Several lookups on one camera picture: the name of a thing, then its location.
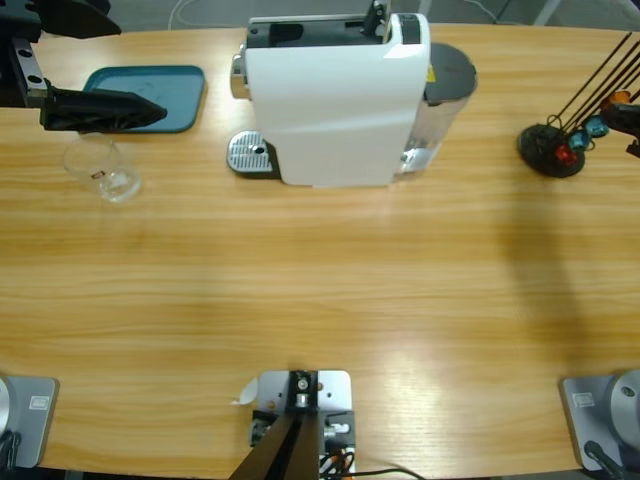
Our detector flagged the black capsule holder with rods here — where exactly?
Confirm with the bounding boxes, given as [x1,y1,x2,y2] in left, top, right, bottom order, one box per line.
[517,32,640,179]

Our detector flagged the teal plastic tray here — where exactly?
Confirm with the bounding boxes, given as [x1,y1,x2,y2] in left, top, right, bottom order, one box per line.
[82,65,207,135]

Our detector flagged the white capsule coffee machine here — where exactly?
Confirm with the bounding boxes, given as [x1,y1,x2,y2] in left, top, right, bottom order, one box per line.
[229,0,432,190]

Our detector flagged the white tape tab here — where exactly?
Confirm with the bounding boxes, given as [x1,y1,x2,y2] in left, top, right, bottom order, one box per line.
[230,377,260,407]

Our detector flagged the white block with dark post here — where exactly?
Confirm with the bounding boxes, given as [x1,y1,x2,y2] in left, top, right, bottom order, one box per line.
[232,368,357,480]

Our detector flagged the orange wires at white block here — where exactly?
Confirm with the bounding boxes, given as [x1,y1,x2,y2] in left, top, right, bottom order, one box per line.
[319,447,354,474]

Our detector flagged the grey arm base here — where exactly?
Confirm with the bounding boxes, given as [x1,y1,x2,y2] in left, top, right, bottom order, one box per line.
[0,375,60,470]
[558,368,640,471]

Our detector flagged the black cable at white block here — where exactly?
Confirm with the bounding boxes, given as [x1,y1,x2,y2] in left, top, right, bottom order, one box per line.
[349,467,431,480]

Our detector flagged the black base cable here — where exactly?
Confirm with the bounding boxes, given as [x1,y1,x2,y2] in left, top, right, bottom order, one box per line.
[583,439,626,480]
[0,428,24,471]

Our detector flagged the blue coffee capsule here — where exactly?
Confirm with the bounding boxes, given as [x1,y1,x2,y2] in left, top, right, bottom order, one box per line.
[584,115,610,139]
[567,130,594,154]

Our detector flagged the grey metal frame leg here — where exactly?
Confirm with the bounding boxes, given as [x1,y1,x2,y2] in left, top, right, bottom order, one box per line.
[530,0,562,26]

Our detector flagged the thin white cable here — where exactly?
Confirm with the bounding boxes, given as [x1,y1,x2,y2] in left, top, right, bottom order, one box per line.
[167,0,251,26]

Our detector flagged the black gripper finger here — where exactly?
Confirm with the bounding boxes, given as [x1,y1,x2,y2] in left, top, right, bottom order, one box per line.
[602,102,640,140]
[37,0,123,39]
[39,85,169,133]

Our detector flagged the clear water tank black lid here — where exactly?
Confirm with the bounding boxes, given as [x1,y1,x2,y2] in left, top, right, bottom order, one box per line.
[399,42,479,176]

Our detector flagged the clear drinking glass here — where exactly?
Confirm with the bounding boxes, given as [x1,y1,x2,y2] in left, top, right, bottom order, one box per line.
[62,132,143,204]

